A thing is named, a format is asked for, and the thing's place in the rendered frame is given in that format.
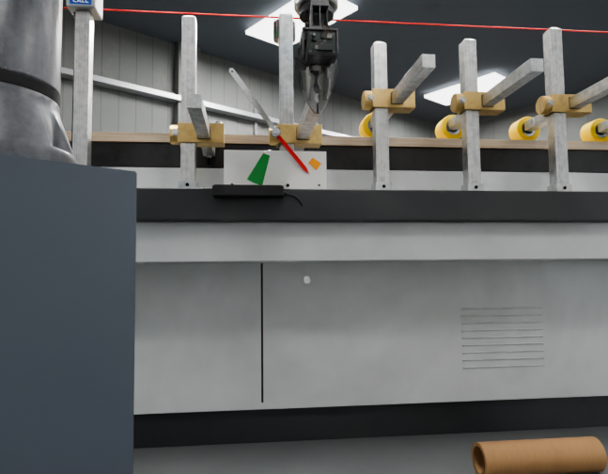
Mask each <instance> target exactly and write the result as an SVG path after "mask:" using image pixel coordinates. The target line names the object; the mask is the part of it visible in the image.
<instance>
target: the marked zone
mask: <svg viewBox="0 0 608 474"><path fill-rule="evenodd" d="M269 158H270V155H267V154H265V153H263V154H262V155H261V157H260V158H259V160H258V162H257V164H256V166H255V167H254V169H253V170H252V172H251V174H250V175H249V177H248V178H247V180H248V181H250V182H253V183H256V184H258V185H262V184H263V181H264V177H265V173H266V169H267V165H268V162H269Z"/></svg>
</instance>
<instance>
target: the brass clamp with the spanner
mask: <svg viewBox="0 0 608 474"><path fill-rule="evenodd" d="M277 127H279V128H280V129H281V134H280V135H281V136H282V138H283V139H284V140H285V141H286V142H287V144H294V148H316V149H319V148H320V146H321V144H322V125H315V127H314V129H313V131H312V134H311V135H310V137H309V139H297V127H298V124H277ZM280 144H282V143H281V142H280V141H279V139H278V138H274V137H272V135H271V128H270V127H269V145H270V146H276V147H277V148H279V147H280Z"/></svg>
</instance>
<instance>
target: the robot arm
mask: <svg viewBox="0 0 608 474"><path fill-rule="evenodd" d="M62 9H63V0H0V154H4V155H11V156H18V157H25V158H33V159H40V160H48V161H56V162H63V163H71V164H77V163H76V159H75V157H74V154H73V151H72V149H71V146H70V141H69V140H68V137H67V134H66V132H65V129H64V126H63V124H62V121H61V118H60V87H61V48H62ZM294 9H295V12H296V13H297V14H298V15H299V18H300V20H301V22H302V23H304V27H303V28H302V33H301V37H300V48H298V51H297V52H298V53H299V57H295V59H294V61H295V68H294V76H295V79H296V82H297V84H298V86H299V88H300V90H301V92H302V93H303V96H304V99H305V101H306V102H307V104H308V106H309V107H310V109H311V110H312V111H313V112H314V113H315V114H319V113H320V112H321V111H322V110H323V109H324V107H325V105H326V103H327V102H328V100H329V97H330V95H331V92H332V90H333V87H334V85H335V81H336V79H337V76H338V66H337V65H336V61H337V56H338V28H330V26H329V25H328V23H329V22H330V21H331V20H332V19H333V18H334V14H335V13H336V12H337V9H338V0H294ZM331 31H335V32H331ZM320 71H321V72H322V74H320ZM315 76H319V79H318V85H319V86H320V93H319V96H318V97H319V102H318V104H317V103H316V101H315V94H316V93H315V91H314V88H313V85H314V83H315Z"/></svg>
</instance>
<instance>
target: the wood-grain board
mask: <svg viewBox="0 0 608 474"><path fill-rule="evenodd" d="M65 132H66V134H67V137H68V140H69V141H70V142H71V132H70V131H65ZM91 142H121V143H170V139H169V134H167V133H119V132H92V138H91ZM479 143H480V148H481V149H503V150H547V149H548V140H505V139H479ZM225 144H230V145H269V136H268V135H263V134H225ZM567 144H568V150H608V142H602V141H567ZM321 145H322V146H339V147H373V143H372V137H360V136H323V137H322V144H321ZM389 147H394V148H449V149H462V140H461V139H457V138H409V137H389Z"/></svg>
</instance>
